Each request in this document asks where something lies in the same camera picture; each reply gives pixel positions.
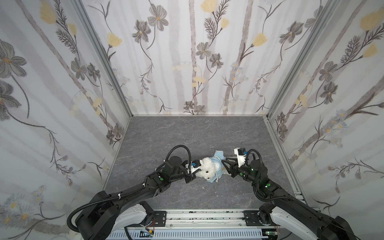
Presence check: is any aluminium corner post left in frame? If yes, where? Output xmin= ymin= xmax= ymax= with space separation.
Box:
xmin=71 ymin=0 xmax=134 ymax=120

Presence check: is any aluminium corner post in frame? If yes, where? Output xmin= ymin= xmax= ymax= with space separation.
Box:
xmin=266 ymin=1 xmax=339 ymax=120
xmin=71 ymin=0 xmax=134 ymax=120

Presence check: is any white plush teddy bear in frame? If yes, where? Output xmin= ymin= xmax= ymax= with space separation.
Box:
xmin=195 ymin=158 xmax=215 ymax=181

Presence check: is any white slotted cable duct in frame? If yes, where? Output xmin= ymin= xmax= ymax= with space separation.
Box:
xmin=107 ymin=229 xmax=268 ymax=240

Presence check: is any black mounting plate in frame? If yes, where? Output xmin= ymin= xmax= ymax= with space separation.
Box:
xmin=147 ymin=211 xmax=167 ymax=228
xmin=243 ymin=210 xmax=278 ymax=227

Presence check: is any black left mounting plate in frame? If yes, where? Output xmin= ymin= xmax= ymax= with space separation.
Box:
xmin=147 ymin=211 xmax=167 ymax=228

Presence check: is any aluminium corner post right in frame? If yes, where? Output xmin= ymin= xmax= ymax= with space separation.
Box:
xmin=266 ymin=1 xmax=339 ymax=120

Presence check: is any black corrugated cable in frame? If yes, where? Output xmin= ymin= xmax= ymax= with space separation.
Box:
xmin=66 ymin=191 xmax=145 ymax=233
xmin=164 ymin=144 xmax=193 ymax=175

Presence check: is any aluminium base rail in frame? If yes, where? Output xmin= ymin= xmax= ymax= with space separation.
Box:
xmin=104 ymin=209 xmax=301 ymax=230

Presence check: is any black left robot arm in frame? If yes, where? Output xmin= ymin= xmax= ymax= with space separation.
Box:
xmin=67 ymin=156 xmax=196 ymax=240

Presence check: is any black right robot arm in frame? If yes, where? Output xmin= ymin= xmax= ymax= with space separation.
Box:
xmin=222 ymin=157 xmax=358 ymax=240

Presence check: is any black corrugated left cable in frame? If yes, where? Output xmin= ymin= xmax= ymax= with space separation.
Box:
xmin=66 ymin=191 xmax=145 ymax=233

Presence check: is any light blue fleece hoodie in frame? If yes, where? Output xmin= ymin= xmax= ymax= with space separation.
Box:
xmin=207 ymin=151 xmax=228 ymax=183

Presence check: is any black corrugated right cable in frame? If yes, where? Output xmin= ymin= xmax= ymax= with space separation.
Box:
xmin=164 ymin=144 xmax=193 ymax=175

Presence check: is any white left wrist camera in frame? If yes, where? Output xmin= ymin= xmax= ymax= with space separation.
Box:
xmin=185 ymin=160 xmax=203 ymax=174

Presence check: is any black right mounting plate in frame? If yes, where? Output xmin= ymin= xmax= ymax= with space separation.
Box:
xmin=243 ymin=210 xmax=278 ymax=227

